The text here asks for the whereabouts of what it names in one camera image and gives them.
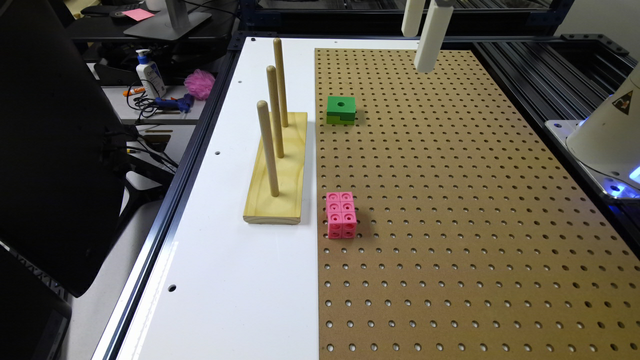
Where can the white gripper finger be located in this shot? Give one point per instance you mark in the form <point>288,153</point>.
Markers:
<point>413,11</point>
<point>433,33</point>

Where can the near wooden peg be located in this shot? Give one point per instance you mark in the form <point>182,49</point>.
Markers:
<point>268,147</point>

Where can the pink bath loofah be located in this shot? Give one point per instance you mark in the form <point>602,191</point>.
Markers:
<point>199,84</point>

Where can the black aluminium frame rail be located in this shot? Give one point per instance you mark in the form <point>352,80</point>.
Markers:
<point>104,315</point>

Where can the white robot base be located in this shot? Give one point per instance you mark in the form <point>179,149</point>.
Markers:
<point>608,140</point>

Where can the brown pegboard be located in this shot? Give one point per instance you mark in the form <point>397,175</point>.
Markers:
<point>473,241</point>

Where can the wooden peg stand base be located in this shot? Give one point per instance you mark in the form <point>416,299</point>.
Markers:
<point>285,209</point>

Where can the far wooden peg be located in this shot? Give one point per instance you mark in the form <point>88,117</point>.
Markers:
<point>281,86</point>

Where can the pink sticky note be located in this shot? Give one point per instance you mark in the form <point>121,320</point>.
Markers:
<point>138,14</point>

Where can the middle wooden peg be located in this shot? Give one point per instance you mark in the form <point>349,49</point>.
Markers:
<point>271,72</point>

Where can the wooden peg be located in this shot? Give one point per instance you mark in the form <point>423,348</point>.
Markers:
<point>281,86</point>
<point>271,72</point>
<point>268,147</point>

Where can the black monitor back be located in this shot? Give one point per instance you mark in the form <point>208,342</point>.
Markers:
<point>62,150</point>

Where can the blue glue gun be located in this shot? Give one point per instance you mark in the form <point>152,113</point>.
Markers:
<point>183,104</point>

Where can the orange marker pen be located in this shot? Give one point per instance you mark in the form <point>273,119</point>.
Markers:
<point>133,91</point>

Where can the pink interlocking cube block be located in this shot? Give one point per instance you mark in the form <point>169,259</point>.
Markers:
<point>341,217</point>

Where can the green block with hole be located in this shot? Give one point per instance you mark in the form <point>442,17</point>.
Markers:
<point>341,110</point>

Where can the silver monitor stand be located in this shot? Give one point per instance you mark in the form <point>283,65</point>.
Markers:
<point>171,21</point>

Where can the white lotion pump bottle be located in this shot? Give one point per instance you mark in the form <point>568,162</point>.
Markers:
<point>149,75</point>

